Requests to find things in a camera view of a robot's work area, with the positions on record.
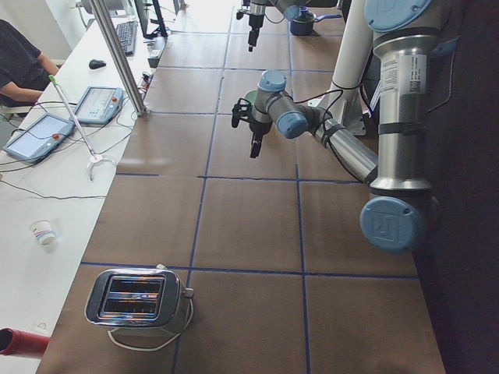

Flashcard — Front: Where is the silver toaster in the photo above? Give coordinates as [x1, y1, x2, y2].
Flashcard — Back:
[85, 267, 194, 338]

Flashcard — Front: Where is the white mounting pillar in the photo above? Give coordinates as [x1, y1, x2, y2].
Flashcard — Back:
[308, 0, 373, 136]

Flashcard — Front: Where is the black keyboard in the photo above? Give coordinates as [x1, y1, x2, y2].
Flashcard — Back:
[115, 21, 137, 56]

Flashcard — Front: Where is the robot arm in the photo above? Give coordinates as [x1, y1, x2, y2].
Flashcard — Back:
[232, 1, 451, 253]
[241, 0, 301, 52]

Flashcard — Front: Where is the teach pendant tablet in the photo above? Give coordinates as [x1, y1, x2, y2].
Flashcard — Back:
[74, 86, 124, 127]
[3, 113, 75, 164]

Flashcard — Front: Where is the blue saucepan with lid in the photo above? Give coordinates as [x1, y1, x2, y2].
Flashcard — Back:
[289, 6, 342, 36]

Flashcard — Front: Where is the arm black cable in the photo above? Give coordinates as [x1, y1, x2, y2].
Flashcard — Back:
[292, 88, 391, 184]

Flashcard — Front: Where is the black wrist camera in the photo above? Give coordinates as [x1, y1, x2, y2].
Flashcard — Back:
[231, 98, 253, 129]
[235, 5, 251, 20]

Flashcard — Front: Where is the person's forearm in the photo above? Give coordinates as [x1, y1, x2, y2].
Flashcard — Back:
[1, 59, 58, 103]

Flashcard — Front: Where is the paper cup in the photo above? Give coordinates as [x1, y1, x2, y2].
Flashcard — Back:
[30, 220, 55, 245]

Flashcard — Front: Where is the near teach pendant tablet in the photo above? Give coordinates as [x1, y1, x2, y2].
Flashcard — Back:
[3, 113, 75, 164]

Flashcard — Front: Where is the person in black shirt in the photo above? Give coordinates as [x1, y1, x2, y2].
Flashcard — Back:
[1, 19, 51, 107]

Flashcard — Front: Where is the black computer mouse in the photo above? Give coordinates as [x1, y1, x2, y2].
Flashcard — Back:
[88, 59, 107, 70]

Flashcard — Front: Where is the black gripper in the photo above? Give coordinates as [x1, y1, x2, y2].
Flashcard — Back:
[249, 118, 272, 158]
[248, 14, 264, 52]

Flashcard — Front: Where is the green bowl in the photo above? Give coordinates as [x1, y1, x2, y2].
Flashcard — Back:
[244, 90, 257, 107]

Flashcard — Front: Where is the far teach pendant tablet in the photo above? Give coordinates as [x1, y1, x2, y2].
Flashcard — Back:
[74, 86, 124, 127]

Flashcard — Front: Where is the red cylinder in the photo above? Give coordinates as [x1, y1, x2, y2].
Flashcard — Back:
[1, 328, 50, 358]

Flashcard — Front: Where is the black monitor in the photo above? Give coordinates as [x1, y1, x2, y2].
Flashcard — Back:
[134, 0, 168, 40]

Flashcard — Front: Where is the aluminium frame post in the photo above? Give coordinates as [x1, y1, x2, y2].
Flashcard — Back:
[90, 0, 147, 117]

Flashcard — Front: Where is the grabber reacher stick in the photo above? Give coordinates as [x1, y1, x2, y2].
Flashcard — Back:
[48, 74, 116, 182]

